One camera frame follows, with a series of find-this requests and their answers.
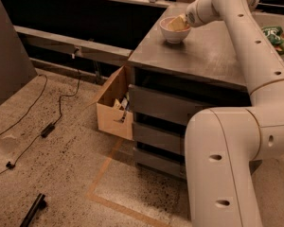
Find cream gripper fingers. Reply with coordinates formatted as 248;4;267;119
167;14;189;31

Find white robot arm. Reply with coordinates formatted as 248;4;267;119
185;0;284;227

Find white ceramic bowl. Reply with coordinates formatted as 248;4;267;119
159;17;190;44

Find grey drawer cabinet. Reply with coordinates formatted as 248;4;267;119
127;2;284;182

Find top grey drawer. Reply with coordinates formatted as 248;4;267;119
129;84;211;126

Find grey drawer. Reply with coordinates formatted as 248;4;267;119
129;84;211;126
133;148;186;180
133;123;185;155

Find green chip bag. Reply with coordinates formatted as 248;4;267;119
261;26;284;55

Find open wooden box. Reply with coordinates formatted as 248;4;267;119
94;66;133;140

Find middle grey drawer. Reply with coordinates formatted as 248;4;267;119
133;123;185;155

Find bottom grey drawer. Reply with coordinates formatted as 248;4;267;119
133;148;186;180

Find black power adapter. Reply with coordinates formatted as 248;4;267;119
41;123;55;138

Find grey panel at left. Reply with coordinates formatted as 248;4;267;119
0;0;37;105

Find black bar on floor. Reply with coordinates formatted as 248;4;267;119
20;193;47;227

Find black power cable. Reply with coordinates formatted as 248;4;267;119
0;46;82;179

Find grey metal rail shelf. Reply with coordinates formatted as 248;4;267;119
14;26;132;66

